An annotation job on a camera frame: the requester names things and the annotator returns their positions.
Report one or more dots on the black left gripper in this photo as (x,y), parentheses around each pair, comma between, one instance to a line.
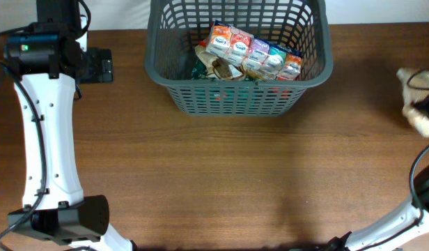
(97,65)

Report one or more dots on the beige paper pouch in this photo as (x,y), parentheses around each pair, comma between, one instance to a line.
(417,120)

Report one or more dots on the green Nescafe coffee bag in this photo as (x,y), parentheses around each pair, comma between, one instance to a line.
(215,68)

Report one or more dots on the beige Pantree snack bag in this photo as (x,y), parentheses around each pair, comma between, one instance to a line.
(202,54)

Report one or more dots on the orange spaghetti packet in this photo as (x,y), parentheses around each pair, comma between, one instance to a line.
(266,61)

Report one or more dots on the Kleenex tissue multipack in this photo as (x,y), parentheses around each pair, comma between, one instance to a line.
(243,54)

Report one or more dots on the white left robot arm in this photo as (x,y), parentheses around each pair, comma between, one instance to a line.
(46,61)

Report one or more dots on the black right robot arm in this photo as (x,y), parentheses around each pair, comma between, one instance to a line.
(411,218)

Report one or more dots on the grey plastic basket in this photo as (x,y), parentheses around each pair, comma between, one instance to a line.
(176,27)

